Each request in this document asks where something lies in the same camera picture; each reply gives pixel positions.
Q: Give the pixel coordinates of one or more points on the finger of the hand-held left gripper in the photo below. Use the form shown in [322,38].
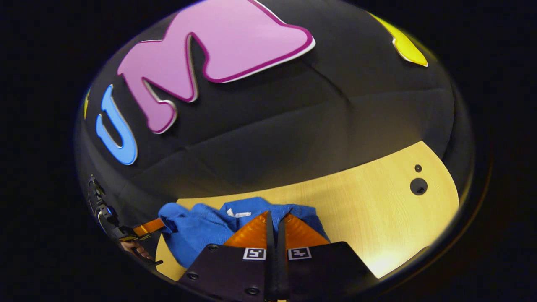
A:
[149,227]

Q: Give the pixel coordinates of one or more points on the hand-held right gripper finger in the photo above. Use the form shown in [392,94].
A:
[282,268]
[272,268]

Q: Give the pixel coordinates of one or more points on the black backdrop cloth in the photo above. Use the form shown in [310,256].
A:
[293,105]

